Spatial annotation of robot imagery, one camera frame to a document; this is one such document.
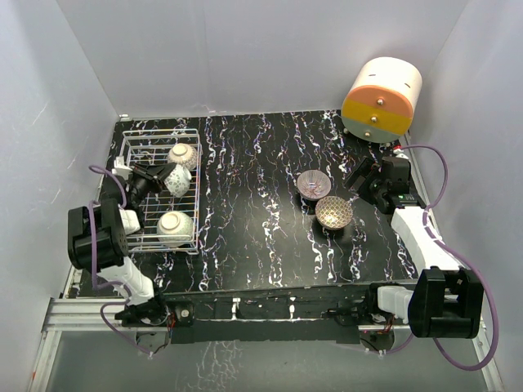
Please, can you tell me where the black front base frame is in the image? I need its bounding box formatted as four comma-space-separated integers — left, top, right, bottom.
115, 283, 410, 344

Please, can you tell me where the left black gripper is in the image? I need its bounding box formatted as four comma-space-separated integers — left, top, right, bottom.
131, 165, 179, 208

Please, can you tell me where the white wire dish rack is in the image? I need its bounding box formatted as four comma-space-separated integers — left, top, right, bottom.
115, 128, 202, 255

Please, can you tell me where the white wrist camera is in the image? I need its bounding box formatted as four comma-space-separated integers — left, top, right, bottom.
392, 145, 409, 160
112, 156, 129, 174

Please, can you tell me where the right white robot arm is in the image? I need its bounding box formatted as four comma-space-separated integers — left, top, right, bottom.
347, 157, 484, 339

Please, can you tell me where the orange yellow cylindrical drawer unit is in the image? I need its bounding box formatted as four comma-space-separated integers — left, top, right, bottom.
341, 57, 422, 144

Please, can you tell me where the pink spoked patterned bowl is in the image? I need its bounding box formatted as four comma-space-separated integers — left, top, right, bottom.
167, 143, 198, 171

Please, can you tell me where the red patterned bowl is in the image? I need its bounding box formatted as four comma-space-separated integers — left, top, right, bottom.
163, 164, 192, 198

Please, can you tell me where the brown lattice patterned bowl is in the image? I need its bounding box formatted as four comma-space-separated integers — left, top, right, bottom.
315, 196, 353, 230

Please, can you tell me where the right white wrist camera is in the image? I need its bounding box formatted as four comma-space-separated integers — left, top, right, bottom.
392, 145, 409, 160

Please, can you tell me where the green patterned bowl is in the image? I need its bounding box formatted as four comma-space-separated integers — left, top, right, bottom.
156, 211, 194, 248

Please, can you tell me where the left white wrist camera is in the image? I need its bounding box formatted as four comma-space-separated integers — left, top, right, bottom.
112, 156, 129, 174

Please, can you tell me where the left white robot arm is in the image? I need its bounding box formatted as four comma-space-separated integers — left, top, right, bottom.
67, 163, 176, 326

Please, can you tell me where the purple striped bowl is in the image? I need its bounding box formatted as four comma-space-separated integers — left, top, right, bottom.
297, 170, 332, 201

